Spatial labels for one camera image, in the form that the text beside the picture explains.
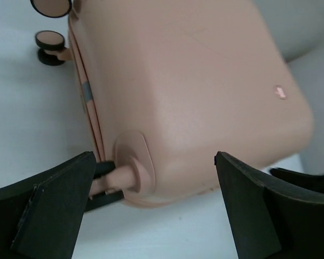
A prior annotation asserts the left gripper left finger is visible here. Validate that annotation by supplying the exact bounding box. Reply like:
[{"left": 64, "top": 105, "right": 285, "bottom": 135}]
[{"left": 0, "top": 152, "right": 96, "bottom": 258}]

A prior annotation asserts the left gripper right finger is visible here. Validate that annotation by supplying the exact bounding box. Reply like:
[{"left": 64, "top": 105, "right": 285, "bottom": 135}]
[{"left": 214, "top": 152, "right": 324, "bottom": 258}]

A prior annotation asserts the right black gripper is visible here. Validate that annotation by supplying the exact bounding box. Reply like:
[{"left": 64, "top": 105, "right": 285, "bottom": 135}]
[{"left": 269, "top": 168, "right": 324, "bottom": 194}]

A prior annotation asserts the pink hard-shell suitcase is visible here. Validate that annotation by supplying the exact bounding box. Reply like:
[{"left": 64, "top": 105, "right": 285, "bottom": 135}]
[{"left": 31, "top": 1, "right": 314, "bottom": 210}]

